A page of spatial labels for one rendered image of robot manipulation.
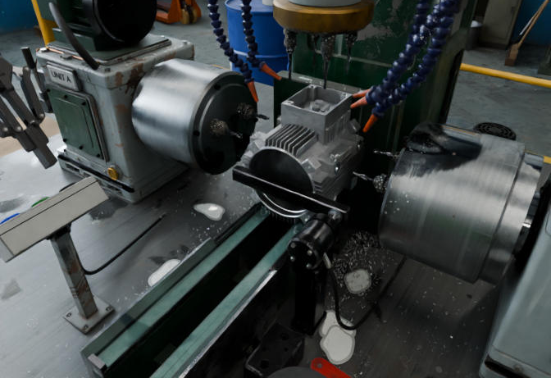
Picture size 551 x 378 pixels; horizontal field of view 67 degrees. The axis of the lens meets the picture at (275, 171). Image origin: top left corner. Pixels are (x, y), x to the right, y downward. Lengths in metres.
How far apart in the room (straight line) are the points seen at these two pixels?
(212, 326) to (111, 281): 0.34
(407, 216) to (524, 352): 0.27
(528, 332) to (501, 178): 0.24
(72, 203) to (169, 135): 0.28
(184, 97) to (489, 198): 0.61
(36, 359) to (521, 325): 0.81
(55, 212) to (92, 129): 0.42
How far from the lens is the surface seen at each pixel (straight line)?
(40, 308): 1.00
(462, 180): 0.68
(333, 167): 0.78
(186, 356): 0.69
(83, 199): 0.77
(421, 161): 0.70
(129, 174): 1.13
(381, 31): 0.98
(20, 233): 0.74
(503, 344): 0.80
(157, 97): 0.96
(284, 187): 0.79
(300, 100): 0.90
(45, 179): 1.38
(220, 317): 0.72
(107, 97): 1.05
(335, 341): 0.84
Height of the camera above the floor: 1.49
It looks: 34 degrees down
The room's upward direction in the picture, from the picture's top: straight up
